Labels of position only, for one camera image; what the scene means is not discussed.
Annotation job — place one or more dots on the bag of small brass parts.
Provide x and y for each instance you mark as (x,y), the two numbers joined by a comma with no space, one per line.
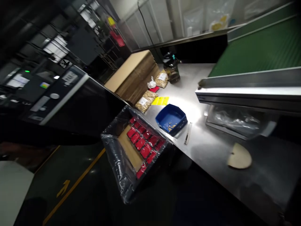
(145,100)
(162,79)

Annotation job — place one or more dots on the yellow paper label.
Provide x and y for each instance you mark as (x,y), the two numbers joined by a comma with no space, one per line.
(160,101)

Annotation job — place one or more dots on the blue plastic tray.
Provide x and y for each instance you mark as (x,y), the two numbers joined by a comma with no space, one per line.
(169,117)

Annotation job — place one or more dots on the red flat card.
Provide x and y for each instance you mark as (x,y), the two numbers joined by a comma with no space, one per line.
(154,89)

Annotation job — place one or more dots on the crumpled white plastic wrap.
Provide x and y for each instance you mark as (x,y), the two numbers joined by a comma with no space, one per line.
(152,83)

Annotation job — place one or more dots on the rows of red packets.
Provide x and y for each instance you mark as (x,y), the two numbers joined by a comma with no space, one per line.
(144,144)

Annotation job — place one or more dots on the brown cardboard divider sheet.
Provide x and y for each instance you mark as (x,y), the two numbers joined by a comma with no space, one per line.
(130,148)

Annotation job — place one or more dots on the stack of flat cardboard sheets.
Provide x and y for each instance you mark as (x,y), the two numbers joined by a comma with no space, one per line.
(131,75)

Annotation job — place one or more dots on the dark plastic water jug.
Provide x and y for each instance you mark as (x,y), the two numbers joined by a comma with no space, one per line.
(172,68)

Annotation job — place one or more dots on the plastic-lined cardboard box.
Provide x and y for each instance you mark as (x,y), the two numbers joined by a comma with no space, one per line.
(115,150)

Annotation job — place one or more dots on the clear plastic bag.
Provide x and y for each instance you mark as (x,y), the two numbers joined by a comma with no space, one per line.
(237,121)

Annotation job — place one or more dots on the grey control cabinet machine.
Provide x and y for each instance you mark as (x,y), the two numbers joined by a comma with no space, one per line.
(56,96)

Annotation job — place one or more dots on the half-round wooden board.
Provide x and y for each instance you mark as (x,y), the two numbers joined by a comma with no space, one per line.
(240,157)

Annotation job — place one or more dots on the green conveyor belt machine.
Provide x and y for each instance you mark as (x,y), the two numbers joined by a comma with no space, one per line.
(258,58)

